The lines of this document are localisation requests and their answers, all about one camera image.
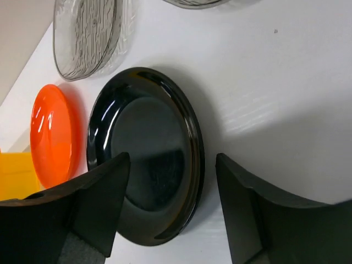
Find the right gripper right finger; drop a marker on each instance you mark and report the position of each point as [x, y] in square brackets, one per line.
[266, 224]

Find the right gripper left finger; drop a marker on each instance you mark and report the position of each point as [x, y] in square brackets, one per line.
[74, 222]

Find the orange plate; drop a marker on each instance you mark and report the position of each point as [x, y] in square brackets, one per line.
[55, 136]

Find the black plate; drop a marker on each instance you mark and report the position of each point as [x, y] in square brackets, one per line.
[144, 113]

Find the clear grey plate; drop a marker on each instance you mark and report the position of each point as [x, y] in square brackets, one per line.
[91, 38]
[208, 4]

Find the yellow plastic bin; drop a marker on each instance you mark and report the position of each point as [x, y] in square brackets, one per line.
[18, 177]

